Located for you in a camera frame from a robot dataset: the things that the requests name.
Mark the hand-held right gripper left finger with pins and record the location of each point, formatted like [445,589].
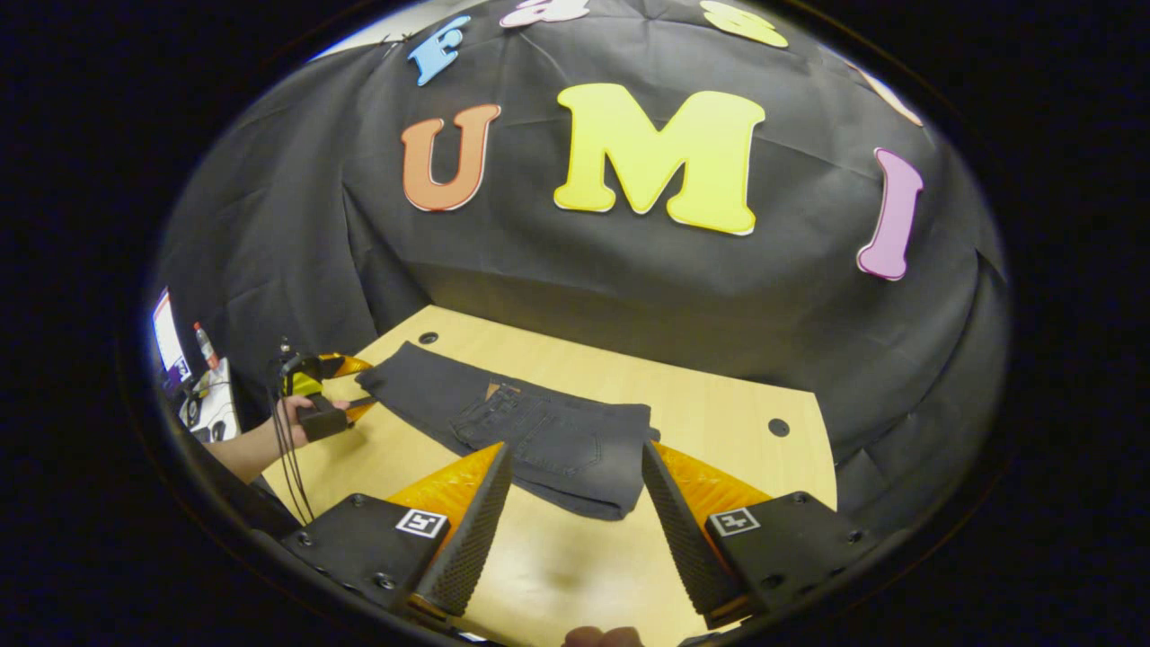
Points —
[472,539]

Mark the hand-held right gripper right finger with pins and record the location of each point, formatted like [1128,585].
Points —
[687,539]

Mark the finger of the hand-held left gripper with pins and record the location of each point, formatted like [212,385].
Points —
[323,424]
[346,366]

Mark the dark blue jeans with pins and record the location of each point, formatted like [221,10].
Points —
[557,440]

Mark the white side desk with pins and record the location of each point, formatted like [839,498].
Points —
[216,404]

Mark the red capped bottle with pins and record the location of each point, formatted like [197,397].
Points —
[206,346]

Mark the computer monitor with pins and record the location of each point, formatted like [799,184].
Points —
[169,337]

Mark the black backdrop cloth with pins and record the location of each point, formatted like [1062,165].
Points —
[629,270]

